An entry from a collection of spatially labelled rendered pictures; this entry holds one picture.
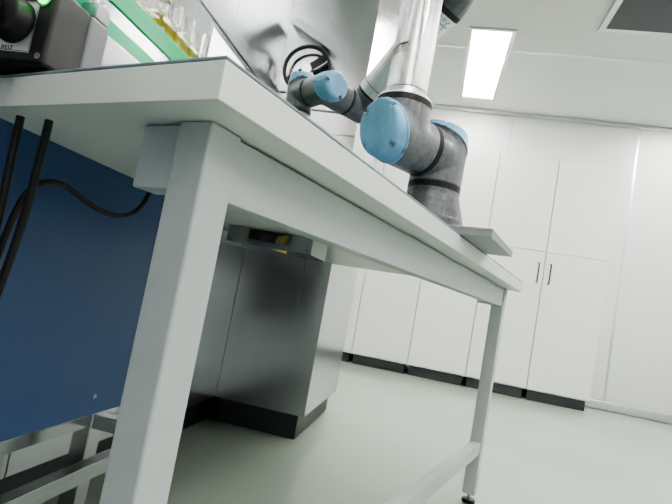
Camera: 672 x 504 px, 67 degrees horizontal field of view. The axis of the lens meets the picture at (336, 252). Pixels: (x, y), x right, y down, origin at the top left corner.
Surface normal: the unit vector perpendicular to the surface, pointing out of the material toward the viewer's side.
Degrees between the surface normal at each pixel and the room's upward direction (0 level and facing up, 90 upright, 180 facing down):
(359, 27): 90
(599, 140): 90
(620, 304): 90
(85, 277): 90
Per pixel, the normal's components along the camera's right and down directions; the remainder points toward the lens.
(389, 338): -0.18, -0.11
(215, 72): -0.46, -0.16
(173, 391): 0.87, 0.11
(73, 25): 0.97, 0.16
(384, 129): -0.76, -0.07
